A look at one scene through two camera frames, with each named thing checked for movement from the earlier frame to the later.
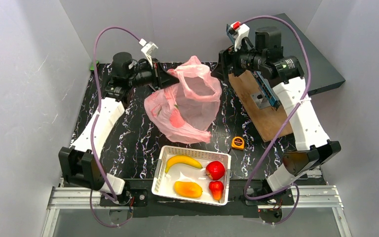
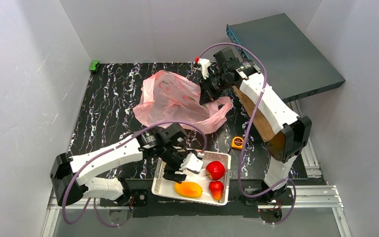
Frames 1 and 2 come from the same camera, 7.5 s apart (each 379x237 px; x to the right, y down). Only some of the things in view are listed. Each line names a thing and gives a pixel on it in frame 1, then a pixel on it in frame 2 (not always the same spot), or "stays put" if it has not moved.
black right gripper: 226,61 → 207,90
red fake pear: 216,188 stays put
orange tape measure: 238,143 stays put
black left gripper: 157,75 → 173,166
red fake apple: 215,170 stays put
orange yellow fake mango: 187,189 stays put
